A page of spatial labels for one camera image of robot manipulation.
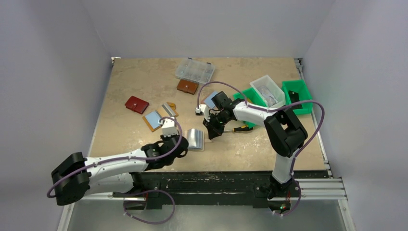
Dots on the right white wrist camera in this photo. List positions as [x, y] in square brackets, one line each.
[203, 110]

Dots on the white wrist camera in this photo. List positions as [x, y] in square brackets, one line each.
[203, 110]
[168, 127]

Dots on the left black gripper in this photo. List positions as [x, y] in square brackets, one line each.
[180, 145]

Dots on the brown leather card holder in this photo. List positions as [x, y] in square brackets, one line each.
[187, 86]

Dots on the green bin with yellow items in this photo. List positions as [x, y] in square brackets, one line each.
[252, 97]

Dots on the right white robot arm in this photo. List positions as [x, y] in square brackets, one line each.
[286, 133]

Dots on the red leather card holder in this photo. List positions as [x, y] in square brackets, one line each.
[136, 105]

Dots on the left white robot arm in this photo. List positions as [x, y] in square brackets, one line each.
[78, 176]

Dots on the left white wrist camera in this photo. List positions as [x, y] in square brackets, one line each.
[168, 127]

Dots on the open pink card holder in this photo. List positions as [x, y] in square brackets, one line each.
[208, 100]

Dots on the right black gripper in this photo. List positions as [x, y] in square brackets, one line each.
[213, 122]

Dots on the green bin with black item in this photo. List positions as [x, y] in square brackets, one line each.
[295, 91]

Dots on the black yellow screwdriver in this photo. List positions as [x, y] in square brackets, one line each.
[239, 129]

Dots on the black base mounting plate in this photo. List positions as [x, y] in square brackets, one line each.
[257, 189]

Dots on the white plastic bin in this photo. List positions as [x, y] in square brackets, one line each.
[271, 94]

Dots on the open orange card holder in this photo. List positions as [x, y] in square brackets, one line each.
[153, 119]

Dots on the clear plastic organizer box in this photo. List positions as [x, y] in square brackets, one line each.
[195, 71]

